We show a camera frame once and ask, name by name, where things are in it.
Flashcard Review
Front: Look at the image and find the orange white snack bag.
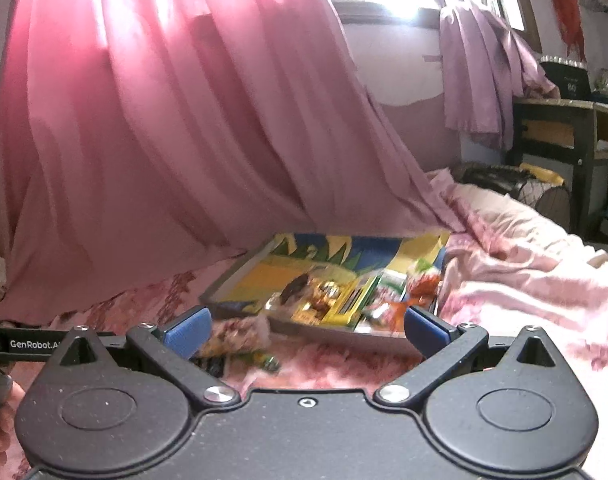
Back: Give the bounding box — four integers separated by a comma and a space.
360, 271, 442, 334

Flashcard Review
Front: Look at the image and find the clear nut snack bag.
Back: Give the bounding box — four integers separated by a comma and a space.
190, 315, 280, 378

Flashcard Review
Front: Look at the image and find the yellow snack packet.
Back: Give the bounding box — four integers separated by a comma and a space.
320, 274, 379, 330

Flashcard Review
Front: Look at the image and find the gold snack packet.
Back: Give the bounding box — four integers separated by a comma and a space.
291, 278, 343, 325

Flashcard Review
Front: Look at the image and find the dark seaweed snack packet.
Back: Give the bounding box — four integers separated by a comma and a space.
279, 273, 310, 306

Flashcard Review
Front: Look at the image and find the colourful cardboard tray box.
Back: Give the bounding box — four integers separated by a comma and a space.
201, 231, 457, 358

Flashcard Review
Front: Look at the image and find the pink floral bedspread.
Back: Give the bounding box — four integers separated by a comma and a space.
0, 169, 608, 480

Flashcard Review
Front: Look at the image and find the black basket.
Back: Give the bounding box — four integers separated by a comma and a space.
452, 162, 574, 231

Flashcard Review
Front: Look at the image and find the pink curtain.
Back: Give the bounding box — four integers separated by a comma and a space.
0, 0, 461, 325

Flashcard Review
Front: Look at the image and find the dark wooden shelf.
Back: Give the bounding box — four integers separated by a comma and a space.
506, 56, 608, 241

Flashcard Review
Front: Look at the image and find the lilac curtain at window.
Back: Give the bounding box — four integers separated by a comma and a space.
436, 0, 560, 152

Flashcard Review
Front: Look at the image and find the red hanging decoration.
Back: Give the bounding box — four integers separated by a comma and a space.
552, 0, 586, 62

